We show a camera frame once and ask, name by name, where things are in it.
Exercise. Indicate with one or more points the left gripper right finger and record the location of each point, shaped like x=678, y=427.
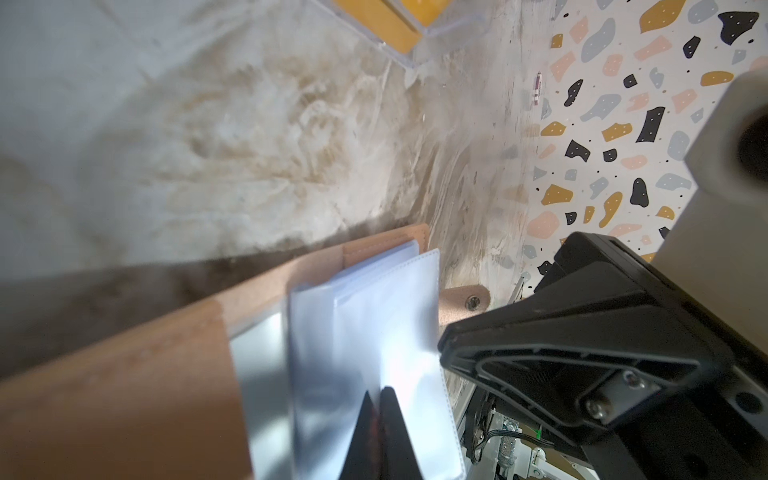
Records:
x=398, y=459

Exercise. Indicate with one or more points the gold VIP card left front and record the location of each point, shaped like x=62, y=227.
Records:
x=384, y=22

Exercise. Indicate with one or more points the pink leather card holder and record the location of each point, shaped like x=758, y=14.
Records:
x=262, y=381

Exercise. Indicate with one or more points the clear acrylic card stand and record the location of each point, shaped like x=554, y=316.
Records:
x=461, y=23

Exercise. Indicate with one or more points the gold vip card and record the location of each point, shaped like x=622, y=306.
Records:
x=384, y=22
x=426, y=12

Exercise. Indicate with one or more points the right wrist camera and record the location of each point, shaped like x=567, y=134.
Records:
x=717, y=249

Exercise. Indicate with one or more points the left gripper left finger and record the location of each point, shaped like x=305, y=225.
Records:
x=363, y=457

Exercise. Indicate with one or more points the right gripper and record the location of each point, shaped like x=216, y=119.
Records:
x=613, y=356

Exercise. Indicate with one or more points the gold VIP card right front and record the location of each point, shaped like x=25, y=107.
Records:
x=426, y=12

